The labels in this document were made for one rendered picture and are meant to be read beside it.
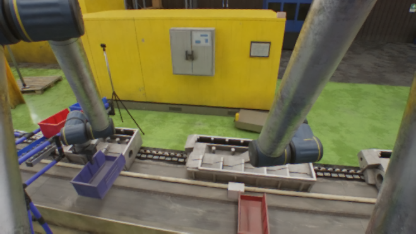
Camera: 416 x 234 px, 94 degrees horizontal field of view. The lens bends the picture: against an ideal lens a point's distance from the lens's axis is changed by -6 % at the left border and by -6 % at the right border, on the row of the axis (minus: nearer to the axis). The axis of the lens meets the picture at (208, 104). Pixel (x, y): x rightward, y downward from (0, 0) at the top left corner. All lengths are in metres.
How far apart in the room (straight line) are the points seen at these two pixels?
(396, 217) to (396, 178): 0.09
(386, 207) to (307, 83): 0.34
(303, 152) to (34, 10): 0.97
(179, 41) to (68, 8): 2.86
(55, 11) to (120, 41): 3.47
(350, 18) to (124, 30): 3.88
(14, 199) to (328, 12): 0.80
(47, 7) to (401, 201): 1.00
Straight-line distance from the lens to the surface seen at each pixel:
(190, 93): 4.01
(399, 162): 0.60
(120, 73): 4.41
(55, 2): 0.76
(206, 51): 3.44
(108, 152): 2.09
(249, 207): 1.74
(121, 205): 1.85
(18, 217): 0.72
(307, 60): 0.48
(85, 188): 1.56
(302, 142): 0.87
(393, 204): 0.64
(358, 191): 2.16
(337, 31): 0.45
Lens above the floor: 2.16
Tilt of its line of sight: 28 degrees down
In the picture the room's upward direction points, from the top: straight up
